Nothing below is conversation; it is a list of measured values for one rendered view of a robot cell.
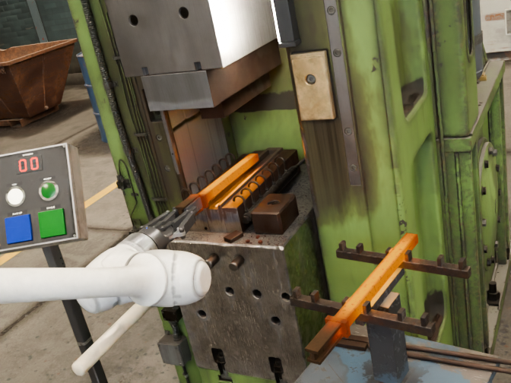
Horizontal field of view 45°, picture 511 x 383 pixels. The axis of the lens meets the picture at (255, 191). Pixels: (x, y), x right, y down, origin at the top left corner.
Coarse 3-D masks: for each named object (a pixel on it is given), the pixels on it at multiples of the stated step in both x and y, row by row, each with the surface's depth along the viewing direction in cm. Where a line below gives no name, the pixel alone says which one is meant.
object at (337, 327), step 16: (400, 240) 143; (416, 240) 144; (400, 256) 137; (384, 272) 132; (368, 288) 127; (352, 304) 123; (336, 320) 118; (352, 320) 121; (320, 336) 115; (336, 336) 118; (320, 352) 114
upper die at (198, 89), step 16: (272, 48) 182; (240, 64) 165; (256, 64) 173; (272, 64) 182; (144, 80) 159; (160, 80) 157; (176, 80) 155; (192, 80) 153; (208, 80) 151; (224, 80) 158; (240, 80) 165; (160, 96) 159; (176, 96) 157; (192, 96) 155; (208, 96) 153; (224, 96) 158
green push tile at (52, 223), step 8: (40, 216) 176; (48, 216) 175; (56, 216) 175; (64, 216) 175; (40, 224) 175; (48, 224) 175; (56, 224) 175; (64, 224) 175; (40, 232) 175; (48, 232) 175; (56, 232) 174; (64, 232) 174
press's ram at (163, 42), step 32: (128, 0) 151; (160, 0) 147; (192, 0) 144; (224, 0) 148; (256, 0) 162; (128, 32) 155; (160, 32) 151; (192, 32) 147; (224, 32) 148; (256, 32) 162; (128, 64) 160; (160, 64) 155; (192, 64) 151; (224, 64) 148
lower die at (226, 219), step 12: (240, 156) 206; (276, 156) 196; (288, 156) 193; (228, 168) 197; (264, 168) 188; (276, 168) 186; (288, 168) 192; (252, 180) 180; (264, 180) 179; (276, 180) 185; (252, 192) 172; (264, 192) 178; (228, 204) 167; (240, 204) 166; (204, 216) 171; (216, 216) 169; (228, 216) 167; (240, 216) 166; (192, 228) 174; (204, 228) 173; (216, 228) 171; (228, 228) 169; (240, 228) 167
